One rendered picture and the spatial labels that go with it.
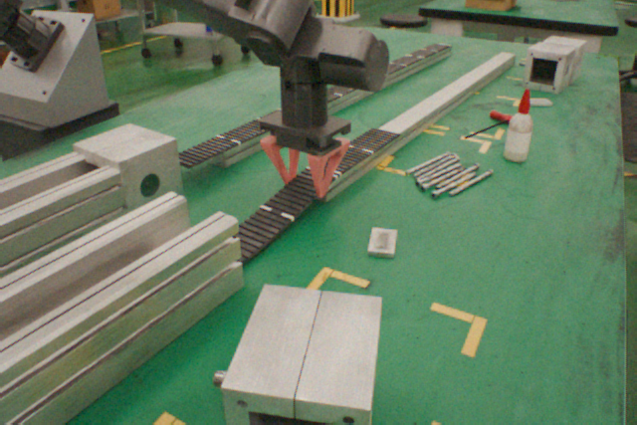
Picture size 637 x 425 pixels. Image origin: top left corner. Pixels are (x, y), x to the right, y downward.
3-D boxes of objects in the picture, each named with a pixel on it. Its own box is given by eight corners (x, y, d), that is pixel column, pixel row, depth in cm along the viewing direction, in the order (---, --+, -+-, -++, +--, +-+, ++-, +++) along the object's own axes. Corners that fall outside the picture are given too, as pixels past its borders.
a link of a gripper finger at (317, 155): (320, 212, 61) (320, 141, 57) (276, 196, 65) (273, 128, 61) (350, 190, 66) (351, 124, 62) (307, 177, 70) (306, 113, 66)
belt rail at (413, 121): (500, 62, 140) (502, 52, 138) (514, 65, 138) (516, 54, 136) (303, 194, 70) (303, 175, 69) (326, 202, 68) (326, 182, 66)
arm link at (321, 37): (272, -32, 52) (238, 35, 50) (368, -28, 46) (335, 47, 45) (315, 36, 62) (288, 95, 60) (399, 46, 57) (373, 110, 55)
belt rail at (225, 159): (438, 53, 149) (439, 43, 148) (451, 55, 147) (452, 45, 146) (207, 161, 79) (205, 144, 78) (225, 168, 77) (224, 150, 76)
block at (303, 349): (243, 365, 42) (234, 279, 38) (374, 383, 41) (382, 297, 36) (202, 471, 34) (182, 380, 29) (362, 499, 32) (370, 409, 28)
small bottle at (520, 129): (498, 156, 82) (510, 88, 76) (513, 151, 83) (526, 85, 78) (516, 164, 79) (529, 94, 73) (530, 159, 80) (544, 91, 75)
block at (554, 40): (536, 69, 134) (542, 34, 129) (578, 76, 128) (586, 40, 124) (527, 76, 127) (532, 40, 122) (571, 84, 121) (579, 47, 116)
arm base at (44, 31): (43, 18, 102) (13, 66, 100) (13, -6, 95) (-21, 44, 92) (67, 25, 98) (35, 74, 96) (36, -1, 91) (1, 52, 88)
